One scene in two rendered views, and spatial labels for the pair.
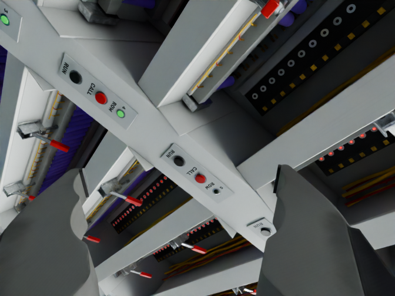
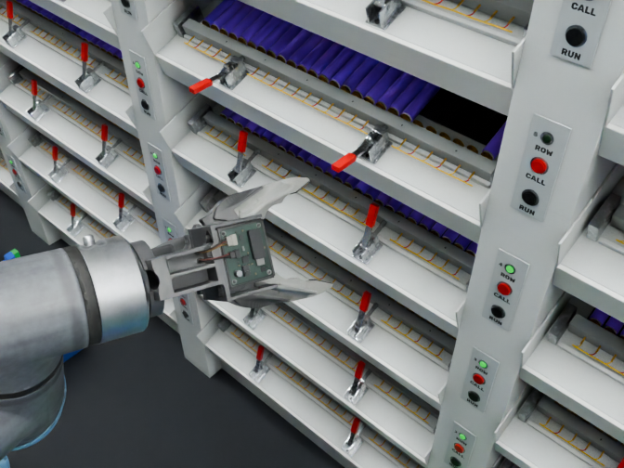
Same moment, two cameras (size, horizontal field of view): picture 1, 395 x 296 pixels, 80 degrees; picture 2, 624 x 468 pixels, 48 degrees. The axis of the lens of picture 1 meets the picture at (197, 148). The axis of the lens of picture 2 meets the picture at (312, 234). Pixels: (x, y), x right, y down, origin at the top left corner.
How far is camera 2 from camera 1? 77 cm
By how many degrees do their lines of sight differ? 89
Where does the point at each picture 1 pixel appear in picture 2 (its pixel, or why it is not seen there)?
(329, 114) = (399, 62)
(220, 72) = (450, 158)
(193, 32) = (409, 197)
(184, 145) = (505, 192)
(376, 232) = not seen: outside the picture
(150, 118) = (498, 234)
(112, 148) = (583, 290)
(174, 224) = not seen: outside the picture
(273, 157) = (465, 86)
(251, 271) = not seen: outside the picture
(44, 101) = (605, 378)
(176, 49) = (427, 209)
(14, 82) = (557, 394)
